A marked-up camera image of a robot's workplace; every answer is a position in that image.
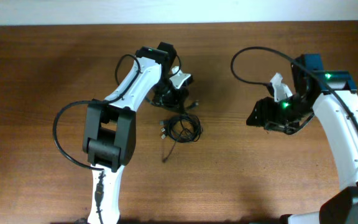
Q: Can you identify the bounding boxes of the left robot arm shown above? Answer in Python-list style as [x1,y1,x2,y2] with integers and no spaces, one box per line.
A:
[83,42,192,223]

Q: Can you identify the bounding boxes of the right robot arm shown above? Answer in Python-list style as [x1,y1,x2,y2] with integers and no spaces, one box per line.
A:
[246,54,358,223]

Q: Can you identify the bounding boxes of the black USB cable thick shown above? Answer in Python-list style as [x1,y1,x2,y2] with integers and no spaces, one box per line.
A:
[144,96,200,114]

